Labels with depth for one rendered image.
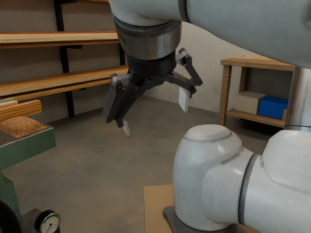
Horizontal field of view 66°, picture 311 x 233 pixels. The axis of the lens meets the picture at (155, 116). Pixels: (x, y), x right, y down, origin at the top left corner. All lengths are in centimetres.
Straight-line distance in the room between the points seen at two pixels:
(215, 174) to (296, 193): 14
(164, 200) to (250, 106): 230
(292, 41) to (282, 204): 34
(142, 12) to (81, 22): 334
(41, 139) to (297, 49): 64
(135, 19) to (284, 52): 16
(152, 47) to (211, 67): 331
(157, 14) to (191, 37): 349
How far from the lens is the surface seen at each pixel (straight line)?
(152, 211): 75
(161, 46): 31
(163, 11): 25
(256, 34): 21
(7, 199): 74
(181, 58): 41
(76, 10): 358
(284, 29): 20
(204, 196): 54
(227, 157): 52
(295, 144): 50
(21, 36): 274
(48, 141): 74
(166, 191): 82
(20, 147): 70
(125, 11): 28
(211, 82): 364
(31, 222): 87
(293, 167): 50
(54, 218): 77
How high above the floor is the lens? 116
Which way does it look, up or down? 20 degrees down
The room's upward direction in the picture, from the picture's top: straight up
